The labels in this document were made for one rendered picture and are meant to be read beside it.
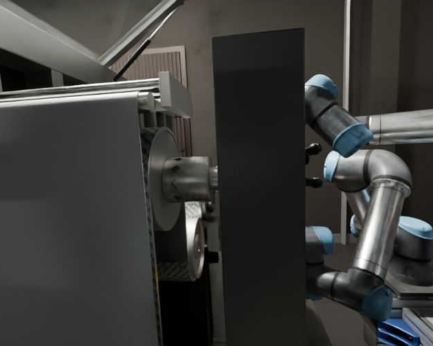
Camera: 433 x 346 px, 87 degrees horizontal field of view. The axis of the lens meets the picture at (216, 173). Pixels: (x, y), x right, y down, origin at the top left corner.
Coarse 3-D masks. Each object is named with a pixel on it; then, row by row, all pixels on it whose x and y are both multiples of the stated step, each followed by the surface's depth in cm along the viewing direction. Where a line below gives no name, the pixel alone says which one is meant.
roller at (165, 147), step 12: (168, 132) 33; (156, 144) 28; (168, 144) 33; (156, 156) 28; (168, 156) 32; (156, 168) 28; (156, 180) 28; (156, 192) 27; (156, 204) 27; (168, 204) 32; (180, 204) 38; (156, 216) 27; (168, 216) 32; (156, 228) 29; (168, 228) 31
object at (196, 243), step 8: (192, 224) 44; (200, 224) 51; (192, 232) 43; (200, 232) 51; (192, 240) 42; (200, 240) 49; (192, 248) 41; (200, 248) 48; (192, 256) 41; (200, 256) 50; (192, 264) 41; (200, 264) 49; (192, 272) 42; (200, 272) 47
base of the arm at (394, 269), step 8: (392, 256) 95; (400, 256) 90; (392, 264) 93; (400, 264) 90; (408, 264) 88; (416, 264) 86; (424, 264) 86; (392, 272) 92; (400, 272) 89; (408, 272) 88; (416, 272) 86; (424, 272) 85; (432, 272) 86; (400, 280) 89; (408, 280) 87; (416, 280) 86; (424, 280) 85; (432, 280) 85
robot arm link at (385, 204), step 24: (384, 168) 65; (408, 168) 65; (384, 192) 62; (408, 192) 62; (384, 216) 59; (360, 240) 59; (384, 240) 56; (360, 264) 55; (384, 264) 54; (336, 288) 55; (360, 288) 52; (384, 288) 50; (360, 312) 51; (384, 312) 48
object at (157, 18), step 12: (180, 0) 70; (168, 12) 72; (144, 24) 71; (156, 24) 73; (132, 36) 72; (120, 48) 73; (144, 48) 76; (108, 60) 74; (132, 60) 76; (120, 72) 77
